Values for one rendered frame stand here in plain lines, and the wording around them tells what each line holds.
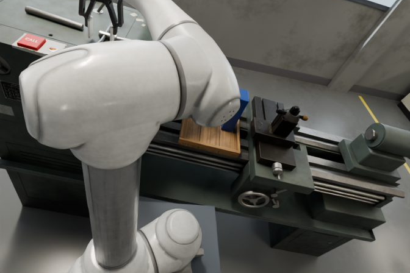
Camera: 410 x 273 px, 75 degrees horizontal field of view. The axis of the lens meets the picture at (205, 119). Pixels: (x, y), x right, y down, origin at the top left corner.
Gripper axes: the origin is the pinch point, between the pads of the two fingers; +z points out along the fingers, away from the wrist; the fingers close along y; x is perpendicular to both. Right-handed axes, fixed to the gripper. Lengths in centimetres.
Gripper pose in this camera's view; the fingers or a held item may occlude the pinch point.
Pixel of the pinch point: (101, 31)
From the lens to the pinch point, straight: 103.9
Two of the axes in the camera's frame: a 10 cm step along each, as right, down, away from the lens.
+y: 9.6, 2.5, 1.5
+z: -2.8, 6.6, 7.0
